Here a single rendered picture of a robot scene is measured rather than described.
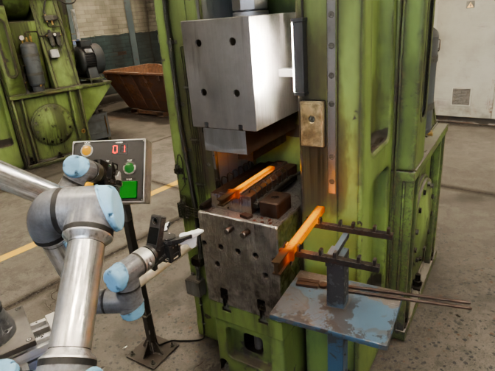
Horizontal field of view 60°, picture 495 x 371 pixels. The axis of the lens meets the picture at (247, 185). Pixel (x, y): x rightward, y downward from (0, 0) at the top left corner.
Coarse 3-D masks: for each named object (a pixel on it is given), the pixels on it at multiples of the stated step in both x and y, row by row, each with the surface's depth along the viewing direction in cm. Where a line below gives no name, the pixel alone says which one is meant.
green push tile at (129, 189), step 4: (124, 184) 185; (128, 184) 185; (132, 184) 185; (136, 184) 184; (120, 188) 185; (124, 188) 185; (128, 188) 185; (132, 188) 184; (136, 188) 184; (120, 192) 185; (124, 192) 185; (128, 192) 184; (132, 192) 184; (136, 192) 184; (120, 196) 185; (124, 196) 184; (128, 196) 184; (132, 196) 184; (136, 196) 184
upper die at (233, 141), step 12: (288, 120) 191; (204, 132) 172; (216, 132) 169; (228, 132) 166; (240, 132) 163; (252, 132) 166; (264, 132) 174; (276, 132) 183; (216, 144) 171; (228, 144) 168; (240, 144) 165; (252, 144) 167; (264, 144) 176
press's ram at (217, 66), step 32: (192, 32) 159; (224, 32) 152; (256, 32) 150; (288, 32) 170; (192, 64) 164; (224, 64) 156; (256, 64) 153; (288, 64) 173; (192, 96) 169; (224, 96) 161; (256, 96) 156; (288, 96) 177; (224, 128) 167; (256, 128) 159
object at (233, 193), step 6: (270, 168) 197; (258, 174) 190; (264, 174) 192; (246, 180) 184; (252, 180) 184; (240, 186) 179; (246, 186) 180; (228, 192) 173; (234, 192) 173; (222, 198) 167; (228, 198) 171; (234, 198) 173; (222, 204) 168
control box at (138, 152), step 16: (80, 144) 191; (96, 144) 190; (112, 144) 189; (128, 144) 188; (144, 144) 187; (112, 160) 188; (128, 160) 187; (144, 160) 186; (128, 176) 186; (144, 176) 185; (144, 192) 185
